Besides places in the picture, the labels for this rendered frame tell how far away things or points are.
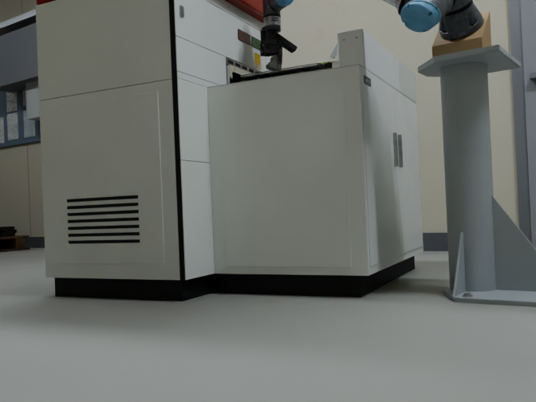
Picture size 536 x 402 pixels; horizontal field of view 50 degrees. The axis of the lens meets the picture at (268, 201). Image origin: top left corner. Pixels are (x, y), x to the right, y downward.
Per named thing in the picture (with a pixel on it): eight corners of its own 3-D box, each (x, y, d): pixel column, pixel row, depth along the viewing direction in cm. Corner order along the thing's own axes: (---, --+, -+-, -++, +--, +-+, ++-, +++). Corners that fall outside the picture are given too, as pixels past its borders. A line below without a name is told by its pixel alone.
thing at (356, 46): (339, 70, 211) (337, 32, 211) (379, 94, 261) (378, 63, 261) (364, 66, 207) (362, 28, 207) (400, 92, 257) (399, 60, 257)
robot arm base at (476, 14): (485, 12, 207) (478, -14, 202) (482, 33, 197) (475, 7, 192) (442, 22, 215) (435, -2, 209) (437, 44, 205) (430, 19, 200)
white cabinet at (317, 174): (214, 294, 228) (206, 88, 229) (307, 267, 314) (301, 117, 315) (374, 299, 200) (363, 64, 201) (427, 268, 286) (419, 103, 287)
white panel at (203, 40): (171, 78, 212) (167, -30, 213) (269, 108, 286) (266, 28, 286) (179, 77, 211) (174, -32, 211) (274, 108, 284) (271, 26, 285)
